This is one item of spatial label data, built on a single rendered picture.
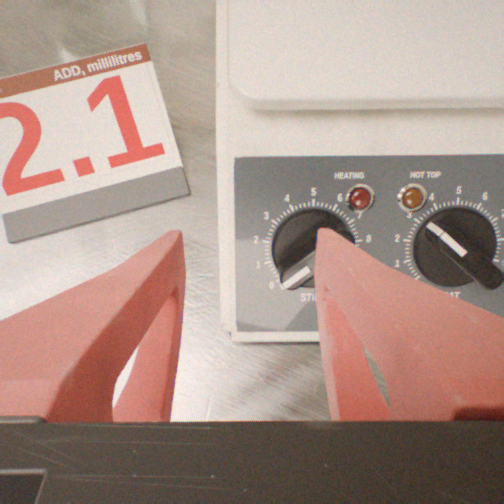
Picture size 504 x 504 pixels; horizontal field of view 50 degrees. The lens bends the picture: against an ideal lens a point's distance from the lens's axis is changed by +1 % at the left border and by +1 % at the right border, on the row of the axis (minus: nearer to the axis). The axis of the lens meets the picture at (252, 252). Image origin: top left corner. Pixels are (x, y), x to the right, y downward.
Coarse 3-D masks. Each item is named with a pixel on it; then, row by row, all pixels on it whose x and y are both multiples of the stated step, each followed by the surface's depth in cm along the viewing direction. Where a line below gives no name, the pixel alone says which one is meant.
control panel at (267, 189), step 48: (240, 192) 20; (288, 192) 20; (336, 192) 20; (384, 192) 21; (432, 192) 21; (480, 192) 21; (240, 240) 21; (384, 240) 21; (240, 288) 22; (480, 288) 22
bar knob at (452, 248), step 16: (448, 208) 21; (464, 208) 21; (432, 224) 20; (448, 224) 21; (464, 224) 21; (480, 224) 21; (416, 240) 21; (432, 240) 20; (448, 240) 19; (464, 240) 19; (480, 240) 21; (496, 240) 21; (416, 256) 21; (432, 256) 21; (448, 256) 20; (464, 256) 20; (480, 256) 20; (432, 272) 21; (448, 272) 21; (464, 272) 21; (480, 272) 20; (496, 272) 20; (496, 288) 20
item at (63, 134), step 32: (32, 96) 24; (64, 96) 24; (96, 96) 24; (128, 96) 25; (0, 128) 24; (32, 128) 24; (64, 128) 25; (96, 128) 25; (128, 128) 25; (160, 128) 26; (0, 160) 25; (32, 160) 25; (64, 160) 25; (96, 160) 26; (128, 160) 26; (0, 192) 25; (32, 192) 26
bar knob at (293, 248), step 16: (288, 224) 20; (304, 224) 20; (320, 224) 20; (336, 224) 20; (272, 240) 21; (288, 240) 21; (304, 240) 21; (352, 240) 19; (272, 256) 21; (288, 256) 21; (304, 256) 19; (288, 272) 20; (304, 272) 19; (288, 288) 20
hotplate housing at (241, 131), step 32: (224, 0) 22; (224, 32) 21; (224, 64) 21; (224, 96) 21; (224, 128) 20; (256, 128) 20; (288, 128) 20; (320, 128) 20; (352, 128) 20; (384, 128) 20; (416, 128) 20; (448, 128) 20; (480, 128) 20; (224, 160) 21; (224, 192) 21; (224, 224) 21; (224, 256) 22; (224, 288) 22; (224, 320) 23
